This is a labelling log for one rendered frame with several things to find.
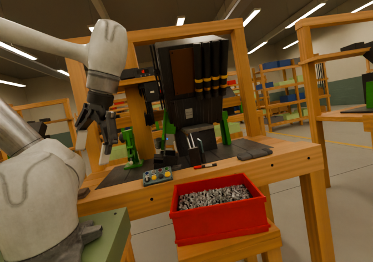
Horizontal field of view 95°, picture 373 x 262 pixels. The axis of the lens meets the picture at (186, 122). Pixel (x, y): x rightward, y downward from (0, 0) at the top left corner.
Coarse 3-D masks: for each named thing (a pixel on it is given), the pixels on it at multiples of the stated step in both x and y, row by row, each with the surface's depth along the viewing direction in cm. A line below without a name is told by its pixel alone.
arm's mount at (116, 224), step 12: (84, 216) 61; (96, 216) 60; (108, 216) 59; (120, 216) 58; (108, 228) 53; (120, 228) 54; (96, 240) 48; (108, 240) 47; (120, 240) 52; (0, 252) 50; (84, 252) 45; (96, 252) 44; (108, 252) 43; (120, 252) 50
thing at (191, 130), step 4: (196, 124) 112; (200, 124) 107; (204, 124) 103; (208, 124) 99; (212, 124) 95; (184, 128) 102; (188, 128) 98; (192, 128) 95; (196, 128) 92; (200, 128) 93; (204, 128) 93; (208, 128) 93; (184, 132) 98; (188, 132) 92; (192, 132) 92
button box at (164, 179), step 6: (162, 168) 91; (144, 174) 89; (150, 174) 89; (156, 174) 89; (144, 180) 86; (150, 180) 86; (156, 180) 86; (162, 180) 86; (168, 180) 87; (144, 186) 85
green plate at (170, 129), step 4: (164, 108) 107; (164, 112) 107; (164, 116) 107; (164, 120) 107; (168, 120) 109; (164, 124) 107; (168, 124) 109; (172, 124) 109; (164, 128) 107; (168, 128) 109; (172, 128) 109; (164, 132) 109; (168, 132) 109; (172, 132) 109
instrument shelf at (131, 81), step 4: (148, 76) 129; (152, 76) 130; (120, 80) 126; (124, 80) 127; (128, 80) 127; (132, 80) 128; (136, 80) 128; (140, 80) 128; (144, 80) 129; (148, 80) 129; (152, 80) 130; (120, 84) 126; (124, 84) 127; (128, 84) 127; (132, 84) 129; (136, 84) 132; (120, 88) 136
